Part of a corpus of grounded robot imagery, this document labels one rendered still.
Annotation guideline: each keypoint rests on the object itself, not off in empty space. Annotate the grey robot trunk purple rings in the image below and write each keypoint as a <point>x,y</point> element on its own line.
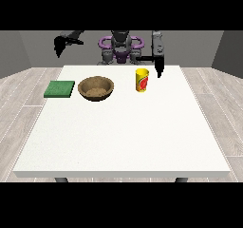
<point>120,53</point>

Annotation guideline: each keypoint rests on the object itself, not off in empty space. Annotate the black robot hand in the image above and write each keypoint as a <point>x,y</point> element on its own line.
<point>59,45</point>
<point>158,64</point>

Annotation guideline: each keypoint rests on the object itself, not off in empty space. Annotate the yellow cup with melon print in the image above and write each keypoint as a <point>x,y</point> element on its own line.
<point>142,79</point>

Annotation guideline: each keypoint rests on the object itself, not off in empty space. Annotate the dark table leg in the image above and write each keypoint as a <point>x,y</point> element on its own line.
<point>181,179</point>
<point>61,179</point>

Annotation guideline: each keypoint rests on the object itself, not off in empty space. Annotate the green square pad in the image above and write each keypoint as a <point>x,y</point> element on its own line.
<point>59,89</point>

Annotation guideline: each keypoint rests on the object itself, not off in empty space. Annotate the brown wooden bowl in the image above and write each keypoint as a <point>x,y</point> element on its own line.
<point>96,88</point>

